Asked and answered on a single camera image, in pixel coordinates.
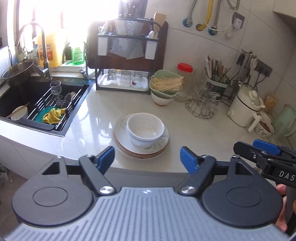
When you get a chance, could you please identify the teal silicone mat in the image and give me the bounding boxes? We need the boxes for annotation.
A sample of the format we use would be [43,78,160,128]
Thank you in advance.
[34,106,65,125]

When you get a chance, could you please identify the white power plug adapter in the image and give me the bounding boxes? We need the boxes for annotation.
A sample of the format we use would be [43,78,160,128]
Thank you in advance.
[232,18,243,30]

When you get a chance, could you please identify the green strainer with noodles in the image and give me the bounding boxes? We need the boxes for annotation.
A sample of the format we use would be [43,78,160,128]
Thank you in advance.
[149,70,184,99]

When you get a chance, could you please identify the yellow detergent bottle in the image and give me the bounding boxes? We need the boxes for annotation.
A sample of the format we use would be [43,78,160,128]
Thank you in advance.
[37,32,65,68]

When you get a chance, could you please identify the person right hand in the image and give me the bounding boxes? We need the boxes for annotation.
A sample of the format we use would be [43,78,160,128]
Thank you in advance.
[275,184,295,232]

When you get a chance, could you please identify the steel pot in sink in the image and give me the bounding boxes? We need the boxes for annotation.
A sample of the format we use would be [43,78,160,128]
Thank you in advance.
[1,60,46,87]

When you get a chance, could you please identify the yellow cloth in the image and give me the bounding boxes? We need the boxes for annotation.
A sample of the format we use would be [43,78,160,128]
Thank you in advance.
[43,108,66,125]

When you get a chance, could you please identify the steel kitchen faucet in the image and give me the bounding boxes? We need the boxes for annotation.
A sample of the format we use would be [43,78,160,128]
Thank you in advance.
[15,22,52,81]

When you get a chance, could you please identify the green chopstick holder caddy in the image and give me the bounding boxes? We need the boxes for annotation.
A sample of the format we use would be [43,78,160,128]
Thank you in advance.
[204,55,231,98]

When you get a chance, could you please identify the bowl with chopsticks in sink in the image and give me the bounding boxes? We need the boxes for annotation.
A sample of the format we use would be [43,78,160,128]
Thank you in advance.
[6,103,30,121]

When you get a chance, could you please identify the stemmed glass on sink rack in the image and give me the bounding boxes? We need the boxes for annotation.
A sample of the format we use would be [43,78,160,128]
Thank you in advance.
[50,80,62,99]

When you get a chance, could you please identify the translucent plastic bowl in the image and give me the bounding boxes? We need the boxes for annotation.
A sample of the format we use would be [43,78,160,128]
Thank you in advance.
[128,134,168,148]

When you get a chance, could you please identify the black sink drain rack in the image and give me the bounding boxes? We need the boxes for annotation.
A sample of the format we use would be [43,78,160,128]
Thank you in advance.
[16,84,89,136]

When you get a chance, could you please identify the black dish rack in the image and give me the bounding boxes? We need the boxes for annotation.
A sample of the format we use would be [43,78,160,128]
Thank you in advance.
[87,18,168,94]

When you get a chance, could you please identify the tall clear glass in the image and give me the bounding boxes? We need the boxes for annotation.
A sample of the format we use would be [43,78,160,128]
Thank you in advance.
[268,122,287,145]

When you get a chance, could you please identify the leaf pattern plate by rack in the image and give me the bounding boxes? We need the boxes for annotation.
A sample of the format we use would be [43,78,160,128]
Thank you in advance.
[113,113,170,156]

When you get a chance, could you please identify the red lid plastic jar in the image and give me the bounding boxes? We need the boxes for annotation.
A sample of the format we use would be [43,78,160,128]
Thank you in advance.
[175,63,194,103]

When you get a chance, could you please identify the kitchen scissors on hook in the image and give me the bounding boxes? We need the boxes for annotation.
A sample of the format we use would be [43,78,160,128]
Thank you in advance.
[249,57,258,77]

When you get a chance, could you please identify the patterned bowl with brown food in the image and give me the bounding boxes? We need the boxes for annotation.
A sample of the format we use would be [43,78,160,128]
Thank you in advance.
[255,111,274,138]

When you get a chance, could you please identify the mint green kettle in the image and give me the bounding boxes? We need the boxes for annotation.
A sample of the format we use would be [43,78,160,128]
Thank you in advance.
[271,104,295,138]

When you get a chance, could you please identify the green dish soap bottle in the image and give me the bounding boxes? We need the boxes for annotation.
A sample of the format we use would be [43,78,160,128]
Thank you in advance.
[71,47,84,65]

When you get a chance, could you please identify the white bowl under strainer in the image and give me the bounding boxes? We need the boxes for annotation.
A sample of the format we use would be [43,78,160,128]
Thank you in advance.
[151,92,173,106]

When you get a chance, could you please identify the white electric cooking pot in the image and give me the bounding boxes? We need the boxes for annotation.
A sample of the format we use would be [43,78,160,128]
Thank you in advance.
[227,84,265,132]

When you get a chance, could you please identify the yellow gas hose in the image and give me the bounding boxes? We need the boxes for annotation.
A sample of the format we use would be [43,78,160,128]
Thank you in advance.
[196,0,214,32]

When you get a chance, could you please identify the yellow sponge pack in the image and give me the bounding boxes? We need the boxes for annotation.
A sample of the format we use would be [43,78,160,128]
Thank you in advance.
[264,94,278,111]

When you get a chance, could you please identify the wire glass holder rack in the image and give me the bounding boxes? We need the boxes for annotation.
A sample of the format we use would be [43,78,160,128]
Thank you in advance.
[185,82,221,120]

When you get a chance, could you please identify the white drip tray with glasses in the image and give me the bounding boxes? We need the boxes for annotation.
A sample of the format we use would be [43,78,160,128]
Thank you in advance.
[97,69,149,92]

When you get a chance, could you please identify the white ceramic bowl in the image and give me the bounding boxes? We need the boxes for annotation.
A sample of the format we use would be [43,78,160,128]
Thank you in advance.
[126,113,165,138]

